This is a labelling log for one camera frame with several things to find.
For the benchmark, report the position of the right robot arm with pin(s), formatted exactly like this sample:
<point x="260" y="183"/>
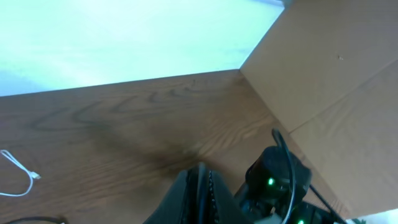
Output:
<point x="265" y="192"/>

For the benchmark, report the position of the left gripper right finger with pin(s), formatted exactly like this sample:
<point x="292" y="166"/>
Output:
<point x="224" y="207"/>

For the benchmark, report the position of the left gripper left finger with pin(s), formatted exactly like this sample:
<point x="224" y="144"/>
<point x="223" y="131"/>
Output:
<point x="170" y="208"/>

